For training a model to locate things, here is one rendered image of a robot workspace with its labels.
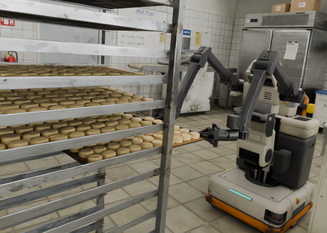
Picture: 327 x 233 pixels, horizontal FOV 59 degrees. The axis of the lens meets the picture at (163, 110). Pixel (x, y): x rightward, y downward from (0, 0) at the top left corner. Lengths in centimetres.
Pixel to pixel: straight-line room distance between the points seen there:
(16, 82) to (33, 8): 18
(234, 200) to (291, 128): 68
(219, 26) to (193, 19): 85
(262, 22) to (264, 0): 123
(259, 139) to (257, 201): 43
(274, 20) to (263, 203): 427
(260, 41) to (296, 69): 92
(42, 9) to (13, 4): 6
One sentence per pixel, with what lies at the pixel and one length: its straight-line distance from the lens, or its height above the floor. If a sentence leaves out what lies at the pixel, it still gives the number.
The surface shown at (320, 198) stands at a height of 47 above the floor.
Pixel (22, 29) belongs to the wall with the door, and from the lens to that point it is 498.
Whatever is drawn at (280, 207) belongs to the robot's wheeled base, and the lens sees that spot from 219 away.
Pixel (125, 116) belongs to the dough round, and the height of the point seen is 97.
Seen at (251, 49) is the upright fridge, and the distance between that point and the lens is 607.
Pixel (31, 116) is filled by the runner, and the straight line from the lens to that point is 81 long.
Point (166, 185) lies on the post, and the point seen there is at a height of 73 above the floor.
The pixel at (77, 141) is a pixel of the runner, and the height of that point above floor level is 97.
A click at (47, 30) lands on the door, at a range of 510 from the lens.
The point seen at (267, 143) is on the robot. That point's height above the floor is 66.
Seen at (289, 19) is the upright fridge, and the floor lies 192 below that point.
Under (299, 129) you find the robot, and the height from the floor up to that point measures 75.
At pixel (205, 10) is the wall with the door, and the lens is 689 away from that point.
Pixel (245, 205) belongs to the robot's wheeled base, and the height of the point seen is 18.
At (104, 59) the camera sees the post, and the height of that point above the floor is 118.
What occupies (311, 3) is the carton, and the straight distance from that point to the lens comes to 581.
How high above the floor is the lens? 125
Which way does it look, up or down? 12 degrees down
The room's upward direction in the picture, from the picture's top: 5 degrees clockwise
